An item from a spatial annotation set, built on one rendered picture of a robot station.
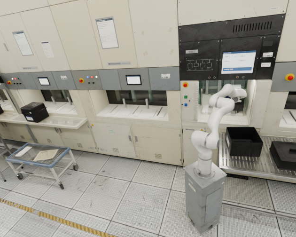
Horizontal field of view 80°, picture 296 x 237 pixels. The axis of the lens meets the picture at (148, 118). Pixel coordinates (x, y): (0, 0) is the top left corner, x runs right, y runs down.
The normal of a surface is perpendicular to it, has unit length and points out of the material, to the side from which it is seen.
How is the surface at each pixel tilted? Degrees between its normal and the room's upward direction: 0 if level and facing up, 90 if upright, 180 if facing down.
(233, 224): 0
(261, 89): 90
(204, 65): 90
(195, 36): 90
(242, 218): 0
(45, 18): 90
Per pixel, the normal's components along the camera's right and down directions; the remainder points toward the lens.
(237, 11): -0.31, 0.54
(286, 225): -0.12, -0.86
